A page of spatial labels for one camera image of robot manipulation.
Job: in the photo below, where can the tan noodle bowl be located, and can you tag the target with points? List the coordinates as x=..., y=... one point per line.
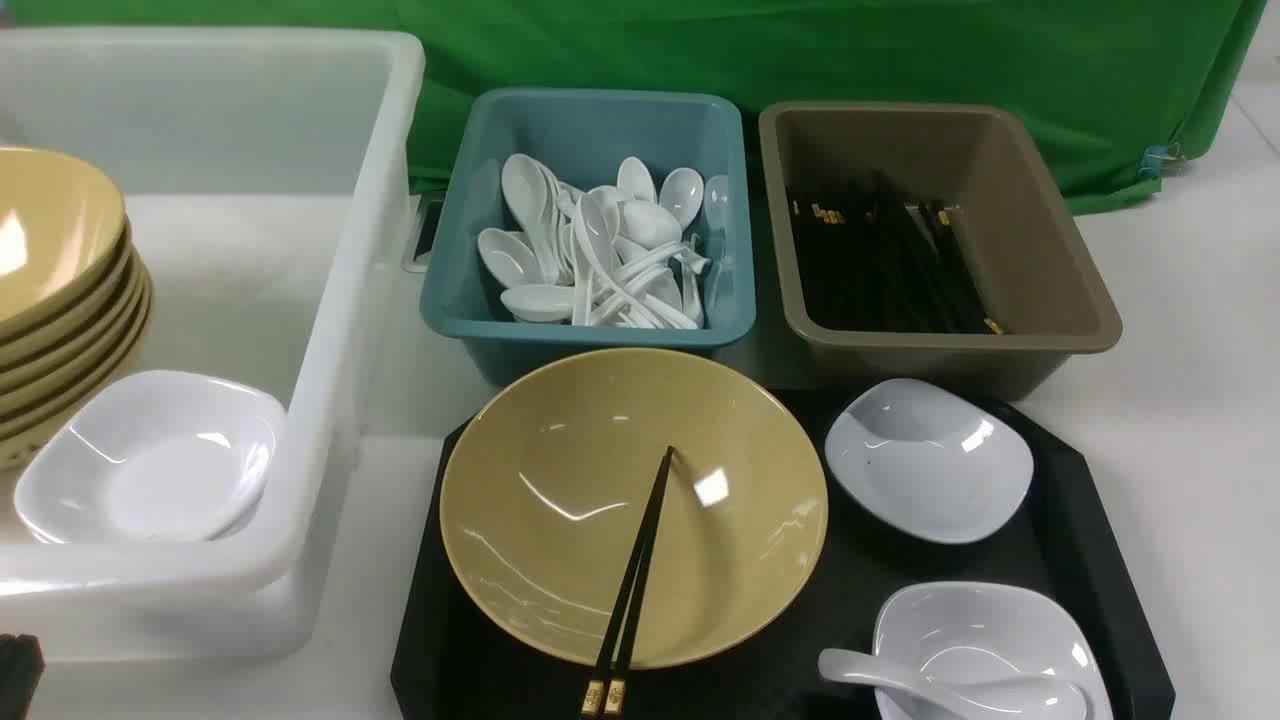
x=543, y=495

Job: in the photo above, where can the white square dish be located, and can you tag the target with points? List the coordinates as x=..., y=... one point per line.
x=928, y=462
x=972, y=632

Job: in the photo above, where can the white soup spoon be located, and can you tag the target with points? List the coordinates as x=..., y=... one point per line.
x=1022, y=696

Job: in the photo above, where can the pile of white spoons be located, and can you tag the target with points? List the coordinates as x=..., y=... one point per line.
x=625, y=254

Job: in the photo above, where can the teal plastic bin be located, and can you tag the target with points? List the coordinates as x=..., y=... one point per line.
x=582, y=135

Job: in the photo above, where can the pile of black chopsticks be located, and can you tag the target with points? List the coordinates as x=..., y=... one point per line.
x=875, y=257

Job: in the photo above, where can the brown plastic bin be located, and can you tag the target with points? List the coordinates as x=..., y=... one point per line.
x=1027, y=257

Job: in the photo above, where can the black serving tray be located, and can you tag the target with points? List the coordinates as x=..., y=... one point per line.
x=1059, y=543

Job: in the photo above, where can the white plastic tub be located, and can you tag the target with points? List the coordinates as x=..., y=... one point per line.
x=265, y=174

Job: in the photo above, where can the white dish in tub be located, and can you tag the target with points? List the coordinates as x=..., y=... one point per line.
x=159, y=456

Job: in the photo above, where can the blue binder clip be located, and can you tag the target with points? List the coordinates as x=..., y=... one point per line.
x=1160, y=161

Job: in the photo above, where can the green cloth backdrop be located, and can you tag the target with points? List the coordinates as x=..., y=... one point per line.
x=1100, y=85

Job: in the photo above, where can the stack of tan bowls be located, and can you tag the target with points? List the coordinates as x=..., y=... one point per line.
x=76, y=297

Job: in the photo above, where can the black object bottom left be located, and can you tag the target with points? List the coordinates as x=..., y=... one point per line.
x=22, y=665

